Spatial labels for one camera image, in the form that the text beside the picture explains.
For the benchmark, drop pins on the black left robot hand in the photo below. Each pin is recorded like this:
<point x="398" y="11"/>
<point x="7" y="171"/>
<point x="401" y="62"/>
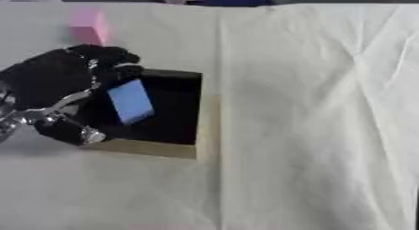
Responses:
<point x="49" y="74"/>

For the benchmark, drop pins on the blue rectangular block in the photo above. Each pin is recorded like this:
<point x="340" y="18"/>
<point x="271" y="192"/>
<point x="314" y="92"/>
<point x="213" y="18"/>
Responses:
<point x="131" y="103"/>

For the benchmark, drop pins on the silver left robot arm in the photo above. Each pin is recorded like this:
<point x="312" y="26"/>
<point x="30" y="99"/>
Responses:
<point x="5" y="124"/>

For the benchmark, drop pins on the tan cardboard box black inside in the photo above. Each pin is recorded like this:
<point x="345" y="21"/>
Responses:
<point x="174" y="115"/>

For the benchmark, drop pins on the pink rectangular block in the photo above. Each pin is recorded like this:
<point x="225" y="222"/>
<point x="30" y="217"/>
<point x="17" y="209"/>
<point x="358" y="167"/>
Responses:
<point x="89" y="25"/>

